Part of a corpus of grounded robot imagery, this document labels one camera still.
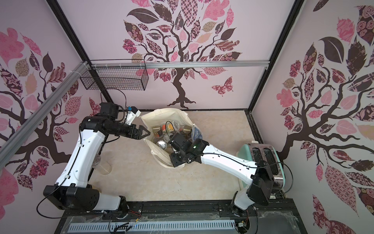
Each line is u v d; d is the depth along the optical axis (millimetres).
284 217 722
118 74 947
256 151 793
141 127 639
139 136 629
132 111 645
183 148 543
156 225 700
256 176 403
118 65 899
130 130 628
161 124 923
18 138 523
